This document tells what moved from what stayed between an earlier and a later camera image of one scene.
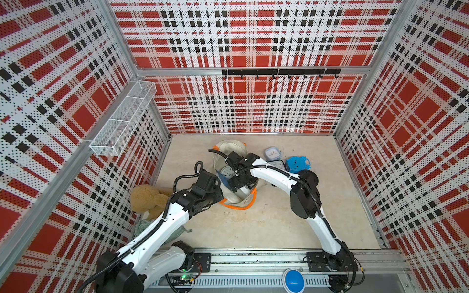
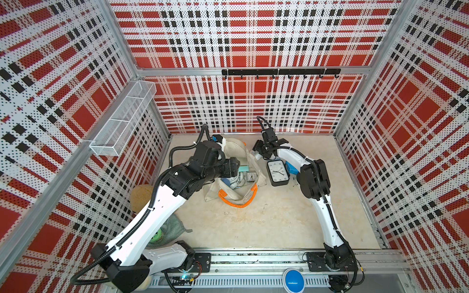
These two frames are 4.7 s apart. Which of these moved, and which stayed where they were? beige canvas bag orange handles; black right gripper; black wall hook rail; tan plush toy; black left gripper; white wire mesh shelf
Moved: black right gripper; black left gripper
Stayed: white wire mesh shelf; beige canvas bag orange handles; black wall hook rail; tan plush toy
